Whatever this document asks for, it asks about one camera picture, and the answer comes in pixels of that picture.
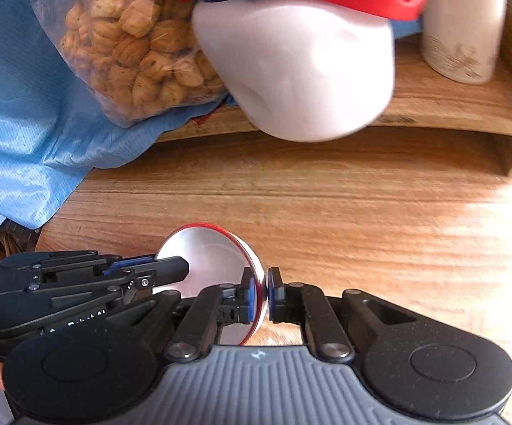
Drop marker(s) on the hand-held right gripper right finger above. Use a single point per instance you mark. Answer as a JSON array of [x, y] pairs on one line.
[[275, 294]]

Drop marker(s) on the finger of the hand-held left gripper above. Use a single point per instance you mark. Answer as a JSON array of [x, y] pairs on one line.
[[127, 264], [163, 272]]

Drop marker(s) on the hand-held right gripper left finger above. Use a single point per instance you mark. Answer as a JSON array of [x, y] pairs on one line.
[[250, 294]]

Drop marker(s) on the white bowl with red rim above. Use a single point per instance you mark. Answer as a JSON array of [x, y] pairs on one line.
[[207, 261]]

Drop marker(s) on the blue cloth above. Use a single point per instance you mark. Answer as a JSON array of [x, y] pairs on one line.
[[16, 141]]

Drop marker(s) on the clear bag of biscuits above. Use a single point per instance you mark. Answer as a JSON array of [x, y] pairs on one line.
[[127, 53]]

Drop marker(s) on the white plastic jug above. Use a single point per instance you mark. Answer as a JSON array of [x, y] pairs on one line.
[[304, 75]]

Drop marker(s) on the wooden desk shelf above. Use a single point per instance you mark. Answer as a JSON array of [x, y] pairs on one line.
[[437, 110]]

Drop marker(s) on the white ceramic jar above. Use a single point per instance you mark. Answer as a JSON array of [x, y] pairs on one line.
[[459, 22]]

